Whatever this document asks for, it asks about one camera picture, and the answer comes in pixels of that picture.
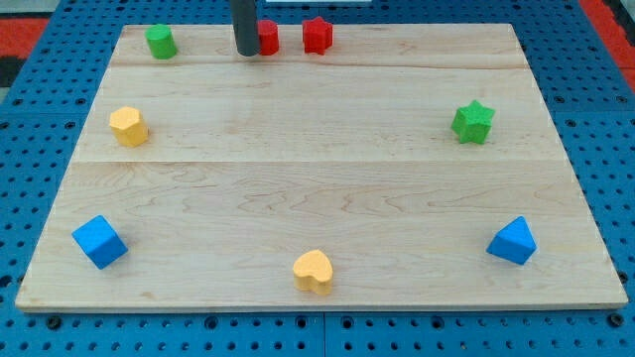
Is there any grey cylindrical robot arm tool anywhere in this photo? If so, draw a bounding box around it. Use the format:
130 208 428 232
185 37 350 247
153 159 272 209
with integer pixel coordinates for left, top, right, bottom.
229 0 260 57

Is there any light wooden board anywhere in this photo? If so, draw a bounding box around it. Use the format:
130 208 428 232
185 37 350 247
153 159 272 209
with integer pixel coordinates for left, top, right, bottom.
15 24 628 313

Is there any yellow heart block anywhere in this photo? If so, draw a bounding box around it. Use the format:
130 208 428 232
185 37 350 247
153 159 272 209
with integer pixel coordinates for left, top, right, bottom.
292 249 333 296

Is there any red star block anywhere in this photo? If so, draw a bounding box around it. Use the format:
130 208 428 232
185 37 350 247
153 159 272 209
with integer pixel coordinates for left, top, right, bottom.
302 16 333 56

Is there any red cylinder block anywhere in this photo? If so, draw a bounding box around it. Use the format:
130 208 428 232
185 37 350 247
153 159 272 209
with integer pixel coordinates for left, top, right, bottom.
257 20 280 56

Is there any green star block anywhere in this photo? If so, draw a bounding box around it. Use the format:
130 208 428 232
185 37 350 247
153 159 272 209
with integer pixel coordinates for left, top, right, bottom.
450 100 496 145

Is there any yellow hexagon block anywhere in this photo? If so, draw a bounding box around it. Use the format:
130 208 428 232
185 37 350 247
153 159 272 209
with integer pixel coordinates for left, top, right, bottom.
109 106 149 147

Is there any blue triangle block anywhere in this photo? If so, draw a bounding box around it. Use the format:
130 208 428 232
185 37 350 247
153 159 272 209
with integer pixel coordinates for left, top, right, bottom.
486 216 538 266

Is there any green cylinder block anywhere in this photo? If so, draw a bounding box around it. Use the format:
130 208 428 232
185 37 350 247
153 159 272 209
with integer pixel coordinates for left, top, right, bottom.
145 24 178 60

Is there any blue cube block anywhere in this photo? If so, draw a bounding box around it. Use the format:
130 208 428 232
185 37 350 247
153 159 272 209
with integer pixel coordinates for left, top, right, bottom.
71 215 128 270

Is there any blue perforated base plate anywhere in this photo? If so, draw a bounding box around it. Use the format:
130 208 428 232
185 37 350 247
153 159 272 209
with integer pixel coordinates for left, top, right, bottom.
1 0 634 356

